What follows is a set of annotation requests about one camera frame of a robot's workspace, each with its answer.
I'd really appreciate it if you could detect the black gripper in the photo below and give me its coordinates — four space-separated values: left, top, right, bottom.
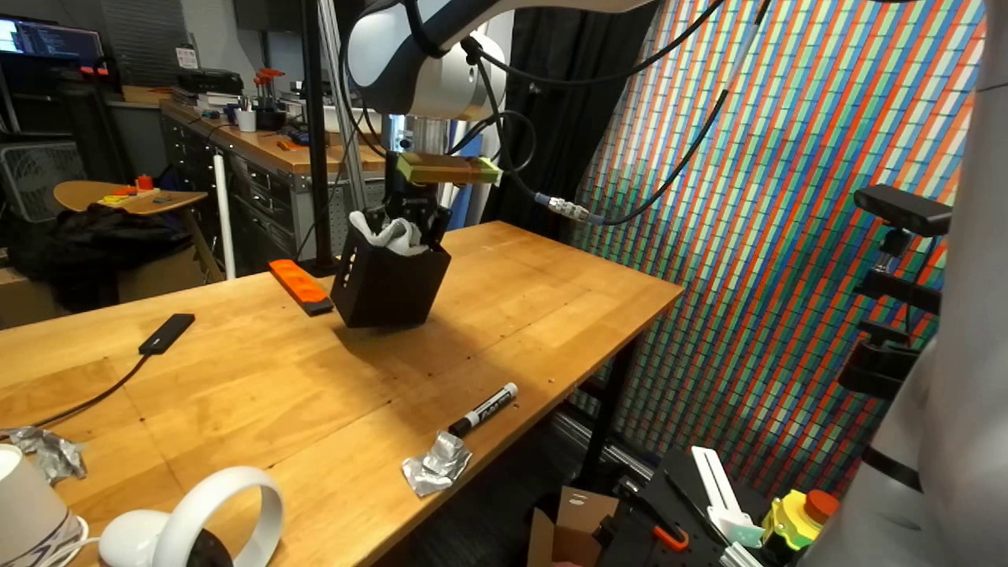
385 183 449 246

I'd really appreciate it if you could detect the black square basket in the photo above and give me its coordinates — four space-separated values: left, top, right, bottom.
332 231 450 328

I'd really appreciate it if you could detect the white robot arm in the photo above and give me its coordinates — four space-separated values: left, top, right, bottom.
344 0 662 237

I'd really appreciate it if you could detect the wooden side workbench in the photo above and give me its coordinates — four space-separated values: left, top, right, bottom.
156 99 391 271

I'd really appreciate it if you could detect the black white marker pen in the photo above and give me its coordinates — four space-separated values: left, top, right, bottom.
449 382 520 439

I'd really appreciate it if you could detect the crumpled silver foil wrapper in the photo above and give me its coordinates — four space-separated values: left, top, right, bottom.
400 431 472 499

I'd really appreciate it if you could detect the round wooden stool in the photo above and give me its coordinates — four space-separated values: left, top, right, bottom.
51 178 212 278

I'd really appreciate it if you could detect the cardboard box under table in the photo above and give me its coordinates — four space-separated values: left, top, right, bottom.
527 484 619 567

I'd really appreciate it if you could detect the crumpled foil piece near cup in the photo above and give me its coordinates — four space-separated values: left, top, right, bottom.
0 425 89 482

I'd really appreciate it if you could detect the yellow red emergency button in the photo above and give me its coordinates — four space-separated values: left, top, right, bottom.
764 487 841 552

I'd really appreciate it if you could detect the white paper cup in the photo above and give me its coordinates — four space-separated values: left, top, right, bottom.
0 443 86 567

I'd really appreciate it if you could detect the orange handled clamp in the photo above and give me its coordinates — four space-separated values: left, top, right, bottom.
619 480 694 556

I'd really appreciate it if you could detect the black camera on stand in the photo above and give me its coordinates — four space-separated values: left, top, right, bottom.
853 187 953 237

